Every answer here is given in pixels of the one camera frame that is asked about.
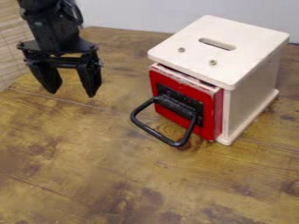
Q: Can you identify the white wooden drawer box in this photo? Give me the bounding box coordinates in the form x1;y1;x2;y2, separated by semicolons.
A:
148;15;289;145

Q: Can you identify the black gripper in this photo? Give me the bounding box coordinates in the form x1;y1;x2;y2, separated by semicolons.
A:
17;4;101;98

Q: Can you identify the black metal drawer handle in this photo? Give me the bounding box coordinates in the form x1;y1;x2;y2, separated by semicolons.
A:
131;94;203;147

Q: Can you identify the red drawer front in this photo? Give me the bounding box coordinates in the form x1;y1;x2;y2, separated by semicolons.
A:
149;63;224;141

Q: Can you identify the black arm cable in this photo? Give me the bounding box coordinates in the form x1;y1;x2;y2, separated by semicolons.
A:
61;0;84;28

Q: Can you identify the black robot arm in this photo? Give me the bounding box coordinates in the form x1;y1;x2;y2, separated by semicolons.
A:
17;0;101;98

